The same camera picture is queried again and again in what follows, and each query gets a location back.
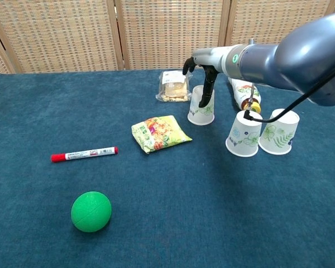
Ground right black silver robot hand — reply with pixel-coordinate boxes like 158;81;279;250
182;46;224;109

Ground white printed paper cup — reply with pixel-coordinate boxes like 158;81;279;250
225;111;263;159
187;85;215;126
258;108;300;156

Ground white bottle yellow cap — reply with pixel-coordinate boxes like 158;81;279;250
228;77;262;114

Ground clear bag of crackers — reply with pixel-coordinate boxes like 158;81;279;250
155;70;193;103

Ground green yellow snack packet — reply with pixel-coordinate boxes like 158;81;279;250
131;114;193;155

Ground blue felt table cover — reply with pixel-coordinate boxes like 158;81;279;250
0;66;335;268

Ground red white marker pen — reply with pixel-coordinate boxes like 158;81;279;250
50;146;119;164

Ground green ball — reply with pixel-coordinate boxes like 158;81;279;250
70;191;113;233

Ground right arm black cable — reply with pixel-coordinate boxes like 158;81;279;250
243;63;335;123

